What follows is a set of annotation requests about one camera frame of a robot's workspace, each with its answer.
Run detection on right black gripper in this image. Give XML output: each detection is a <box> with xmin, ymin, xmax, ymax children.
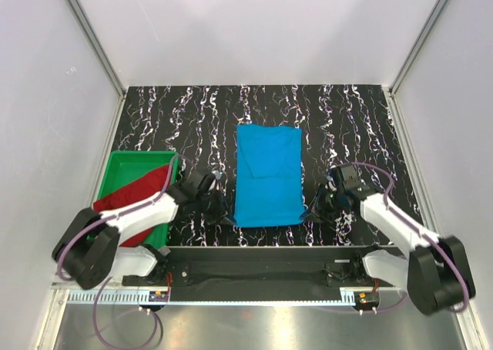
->
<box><xmin>300</xmin><ymin>183</ymin><xmax>344</xmax><ymax>224</ymax></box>

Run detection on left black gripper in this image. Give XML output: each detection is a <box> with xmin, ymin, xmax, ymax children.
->
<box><xmin>195</xmin><ymin>187</ymin><xmax>236</xmax><ymax>225</ymax></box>

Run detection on blue t shirt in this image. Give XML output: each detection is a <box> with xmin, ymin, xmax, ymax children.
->
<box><xmin>234</xmin><ymin>124</ymin><xmax>305</xmax><ymax>228</ymax></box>

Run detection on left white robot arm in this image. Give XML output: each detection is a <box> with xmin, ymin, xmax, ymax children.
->
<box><xmin>52</xmin><ymin>170</ymin><xmax>236</xmax><ymax>290</ymax></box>

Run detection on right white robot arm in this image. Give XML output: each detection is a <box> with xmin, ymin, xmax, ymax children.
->
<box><xmin>300</xmin><ymin>162</ymin><xmax>476</xmax><ymax>315</ymax></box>

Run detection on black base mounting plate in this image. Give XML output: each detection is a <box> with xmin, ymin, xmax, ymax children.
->
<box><xmin>122</xmin><ymin>245</ymin><xmax>397</xmax><ymax>303</ymax></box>

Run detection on red t shirt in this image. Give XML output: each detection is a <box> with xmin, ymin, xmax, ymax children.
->
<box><xmin>92</xmin><ymin>164</ymin><xmax>169</xmax><ymax>249</ymax></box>

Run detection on green plastic bin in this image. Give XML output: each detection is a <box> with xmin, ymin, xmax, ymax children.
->
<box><xmin>86</xmin><ymin>150</ymin><xmax>180</xmax><ymax>257</ymax></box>

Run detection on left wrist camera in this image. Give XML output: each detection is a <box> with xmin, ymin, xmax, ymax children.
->
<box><xmin>209</xmin><ymin>171</ymin><xmax>223</xmax><ymax>192</ymax></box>

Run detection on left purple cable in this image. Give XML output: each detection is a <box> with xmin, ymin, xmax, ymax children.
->
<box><xmin>56</xmin><ymin>155</ymin><xmax>189</xmax><ymax>347</ymax></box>

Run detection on aluminium frame rail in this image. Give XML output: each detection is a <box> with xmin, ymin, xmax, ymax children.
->
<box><xmin>49</xmin><ymin>259</ymin><xmax>471</xmax><ymax>289</ymax></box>

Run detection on left aluminium corner post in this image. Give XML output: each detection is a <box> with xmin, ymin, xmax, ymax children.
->
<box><xmin>65</xmin><ymin>0</ymin><xmax>126</xmax><ymax>99</ymax></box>

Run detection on aluminium corner post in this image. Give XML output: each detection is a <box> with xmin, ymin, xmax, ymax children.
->
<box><xmin>388</xmin><ymin>0</ymin><xmax>451</xmax><ymax>97</ymax></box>
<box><xmin>65</xmin><ymin>0</ymin><xmax>126</xmax><ymax>99</ymax></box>

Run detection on right aluminium corner post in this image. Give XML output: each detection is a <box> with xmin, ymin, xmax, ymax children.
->
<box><xmin>388</xmin><ymin>0</ymin><xmax>451</xmax><ymax>97</ymax></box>

